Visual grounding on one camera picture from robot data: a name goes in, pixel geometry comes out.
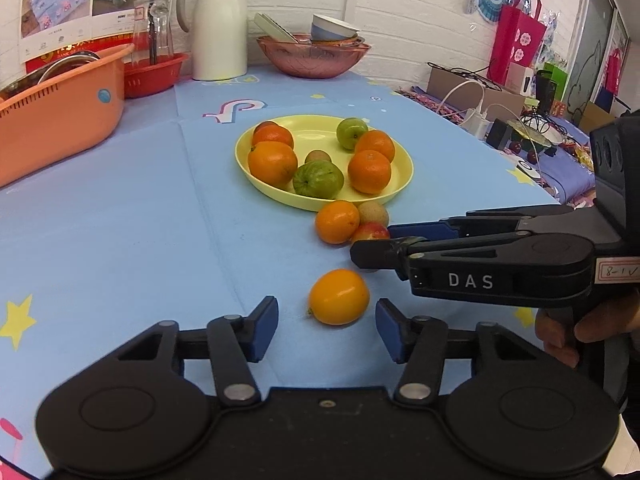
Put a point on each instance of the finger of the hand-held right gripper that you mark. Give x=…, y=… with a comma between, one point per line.
x=420, y=230
x=380, y=255

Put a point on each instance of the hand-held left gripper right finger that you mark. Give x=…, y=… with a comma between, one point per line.
x=387, y=330

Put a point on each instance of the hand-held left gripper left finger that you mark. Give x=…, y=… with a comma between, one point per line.
x=261, y=332

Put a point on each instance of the red apple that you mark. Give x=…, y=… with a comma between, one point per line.
x=369, y=232

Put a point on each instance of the yellow-orange citrus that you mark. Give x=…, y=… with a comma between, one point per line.
x=339, y=296

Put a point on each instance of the dark green apple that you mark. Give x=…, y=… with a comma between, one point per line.
x=318, y=181

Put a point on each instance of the small brown kiwi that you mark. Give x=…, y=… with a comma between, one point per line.
x=318, y=156

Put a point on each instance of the light green apple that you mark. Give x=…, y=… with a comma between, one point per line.
x=351, y=132

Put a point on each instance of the yellow plastic plate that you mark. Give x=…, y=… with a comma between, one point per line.
x=320, y=132

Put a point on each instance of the large orange mandarin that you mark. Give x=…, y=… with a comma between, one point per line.
x=272, y=162

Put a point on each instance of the person's right hand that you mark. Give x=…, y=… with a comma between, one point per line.
x=615, y=317

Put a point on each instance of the white round device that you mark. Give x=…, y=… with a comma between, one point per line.
x=528, y=171

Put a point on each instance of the white charger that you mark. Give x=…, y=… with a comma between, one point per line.
x=475, y=124

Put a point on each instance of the black power adapter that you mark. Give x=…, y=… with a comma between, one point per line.
x=499, y=135

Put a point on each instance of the cardboard box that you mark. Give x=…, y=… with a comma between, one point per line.
x=465, y=87

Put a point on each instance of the blue printed tablecloth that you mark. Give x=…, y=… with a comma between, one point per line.
x=125, y=235

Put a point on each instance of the white small box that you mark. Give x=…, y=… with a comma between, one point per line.
x=521, y=78

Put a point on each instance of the green paper bag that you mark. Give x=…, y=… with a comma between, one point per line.
x=556, y=80

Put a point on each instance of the pink patterned bowl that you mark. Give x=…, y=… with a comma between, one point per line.
x=315, y=60

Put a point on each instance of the red gift bag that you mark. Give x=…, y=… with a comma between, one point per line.
x=517, y=40

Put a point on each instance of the white and blue bowl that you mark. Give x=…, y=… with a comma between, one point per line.
x=332, y=27

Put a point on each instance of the pale green dish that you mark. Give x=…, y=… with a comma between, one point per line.
x=275, y=27

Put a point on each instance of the white thermos jug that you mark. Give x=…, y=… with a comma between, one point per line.
x=220, y=30

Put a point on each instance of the small red basket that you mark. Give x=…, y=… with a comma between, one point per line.
x=155, y=77

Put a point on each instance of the orange plastic basket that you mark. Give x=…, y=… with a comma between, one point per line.
x=60, y=120

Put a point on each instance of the clear glass pitcher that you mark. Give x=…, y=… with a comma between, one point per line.
x=152, y=35

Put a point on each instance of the metal bowl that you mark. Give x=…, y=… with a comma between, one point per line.
x=55, y=67

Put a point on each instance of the wall poster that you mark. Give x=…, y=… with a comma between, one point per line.
x=95, y=5

